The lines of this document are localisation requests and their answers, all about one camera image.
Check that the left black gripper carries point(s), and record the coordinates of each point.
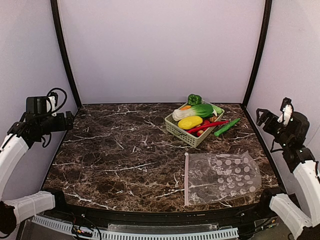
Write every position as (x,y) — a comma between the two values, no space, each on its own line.
(67,120)

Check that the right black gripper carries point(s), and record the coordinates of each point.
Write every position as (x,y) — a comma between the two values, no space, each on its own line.
(265,120)

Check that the green cucumber toy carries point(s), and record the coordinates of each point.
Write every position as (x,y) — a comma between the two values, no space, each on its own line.
(226,127)

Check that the red chili pepper toy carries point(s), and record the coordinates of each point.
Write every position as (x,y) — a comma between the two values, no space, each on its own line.
(206,126)

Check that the pale green plastic basket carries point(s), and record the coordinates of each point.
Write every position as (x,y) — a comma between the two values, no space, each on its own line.
(193,139)

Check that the clear zip top bag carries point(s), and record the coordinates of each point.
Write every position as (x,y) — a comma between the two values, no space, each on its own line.
(214,178)

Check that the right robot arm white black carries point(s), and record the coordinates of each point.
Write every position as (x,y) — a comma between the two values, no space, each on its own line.
(289,131)

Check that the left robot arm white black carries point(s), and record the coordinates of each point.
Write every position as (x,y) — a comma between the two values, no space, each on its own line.
(41,118)

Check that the red strawberry toy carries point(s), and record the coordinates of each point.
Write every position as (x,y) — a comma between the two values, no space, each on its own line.
(205,122)

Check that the bok choy toy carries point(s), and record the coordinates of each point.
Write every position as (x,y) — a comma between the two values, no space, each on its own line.
(200,110)

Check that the green bell pepper toy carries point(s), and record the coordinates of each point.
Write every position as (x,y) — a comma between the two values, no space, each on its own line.
(194,99)

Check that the yellow lemon toy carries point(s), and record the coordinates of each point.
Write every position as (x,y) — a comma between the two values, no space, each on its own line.
(189,122)

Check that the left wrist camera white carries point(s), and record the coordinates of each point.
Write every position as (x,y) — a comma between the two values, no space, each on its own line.
(52,101)

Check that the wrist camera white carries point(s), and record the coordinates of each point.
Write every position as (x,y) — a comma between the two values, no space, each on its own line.
(52,101)
(286,111)

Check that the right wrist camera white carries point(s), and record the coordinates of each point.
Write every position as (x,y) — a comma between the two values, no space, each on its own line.
(286,111)

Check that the black front rail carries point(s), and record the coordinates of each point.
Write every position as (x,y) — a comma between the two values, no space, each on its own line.
(241,216)

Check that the white slotted cable duct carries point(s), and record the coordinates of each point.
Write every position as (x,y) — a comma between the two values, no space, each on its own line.
(130,232)

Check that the right black frame post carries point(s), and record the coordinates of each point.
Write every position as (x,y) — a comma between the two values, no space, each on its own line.
(259,52)

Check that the black frame post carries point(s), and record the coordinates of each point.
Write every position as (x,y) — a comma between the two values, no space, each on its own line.
(259,52)
(63,52)

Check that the left black frame post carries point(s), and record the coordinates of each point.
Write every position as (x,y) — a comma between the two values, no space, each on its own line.
(63,52)

